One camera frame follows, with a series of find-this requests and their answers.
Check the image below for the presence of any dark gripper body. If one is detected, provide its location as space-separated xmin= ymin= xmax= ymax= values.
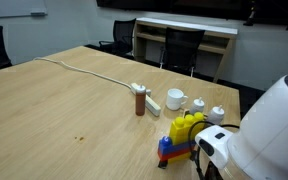
xmin=203 ymin=161 xmax=226 ymax=180

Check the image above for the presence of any blue toy block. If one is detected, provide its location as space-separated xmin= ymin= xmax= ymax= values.
xmin=157 ymin=135 xmax=197 ymax=155

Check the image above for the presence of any thin yellow toy block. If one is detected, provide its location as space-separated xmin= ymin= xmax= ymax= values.
xmin=166 ymin=151 xmax=192 ymax=165

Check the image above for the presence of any red toy block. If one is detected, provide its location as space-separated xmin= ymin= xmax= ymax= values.
xmin=156 ymin=145 xmax=196 ymax=163

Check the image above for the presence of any small black piece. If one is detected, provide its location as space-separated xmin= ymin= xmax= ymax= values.
xmin=157 ymin=159 xmax=169 ymax=170

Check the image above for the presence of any yellow toy block with studs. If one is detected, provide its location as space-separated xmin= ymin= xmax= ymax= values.
xmin=168 ymin=111 xmax=207 ymax=146

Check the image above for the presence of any white ceramic mug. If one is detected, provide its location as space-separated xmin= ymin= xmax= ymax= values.
xmin=165 ymin=87 xmax=189 ymax=112

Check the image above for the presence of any white power strip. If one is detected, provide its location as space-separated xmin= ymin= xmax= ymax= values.
xmin=130 ymin=82 xmax=162 ymax=118

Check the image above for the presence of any brown squeeze bottle white cap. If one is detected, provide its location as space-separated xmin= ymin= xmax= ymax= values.
xmin=135 ymin=84 xmax=147 ymax=117

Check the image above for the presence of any wooden console desk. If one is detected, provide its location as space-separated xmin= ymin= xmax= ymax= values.
xmin=132 ymin=16 xmax=239 ymax=84

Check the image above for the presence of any whiteboard eraser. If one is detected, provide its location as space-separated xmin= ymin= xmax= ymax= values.
xmin=29 ymin=11 xmax=48 ymax=17

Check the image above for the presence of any whiteboard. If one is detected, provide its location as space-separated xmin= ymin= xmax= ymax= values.
xmin=0 ymin=0 xmax=49 ymax=20

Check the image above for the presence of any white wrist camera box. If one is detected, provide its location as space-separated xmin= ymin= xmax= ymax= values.
xmin=194 ymin=124 xmax=235 ymax=170

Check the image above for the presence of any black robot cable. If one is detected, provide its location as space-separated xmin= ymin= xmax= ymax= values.
xmin=187 ymin=120 xmax=241 ymax=180

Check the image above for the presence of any white power cable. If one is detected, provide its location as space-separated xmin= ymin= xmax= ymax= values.
xmin=33 ymin=56 xmax=134 ymax=90

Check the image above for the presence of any black wall screen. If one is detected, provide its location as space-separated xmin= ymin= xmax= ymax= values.
xmin=95 ymin=0 xmax=288 ymax=33

